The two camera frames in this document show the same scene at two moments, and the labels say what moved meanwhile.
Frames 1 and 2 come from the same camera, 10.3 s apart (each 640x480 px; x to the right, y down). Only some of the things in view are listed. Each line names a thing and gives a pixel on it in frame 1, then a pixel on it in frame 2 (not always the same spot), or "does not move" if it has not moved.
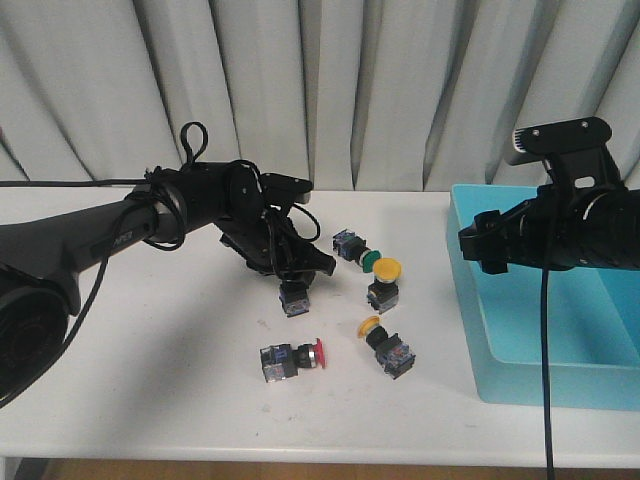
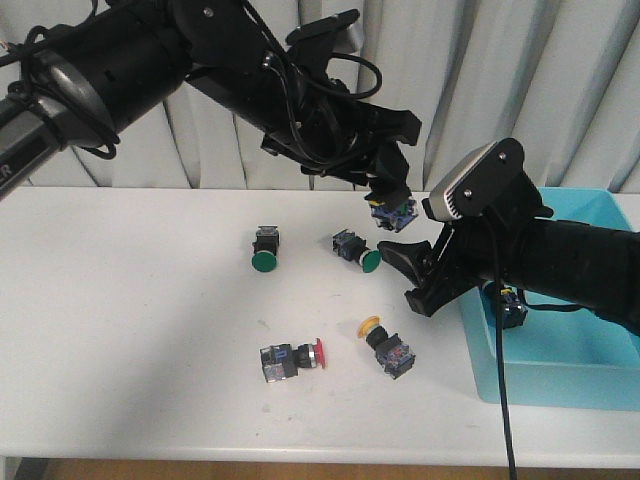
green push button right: x=354 y=248 does not move
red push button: x=294 y=297 → x=396 y=217
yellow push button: x=383 y=293 → x=514 y=307
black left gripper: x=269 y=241 → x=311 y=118
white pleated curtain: x=353 y=95 does not move
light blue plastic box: x=596 y=321 does not move
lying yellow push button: x=392 y=353 does not move
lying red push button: x=281 y=362 does not move
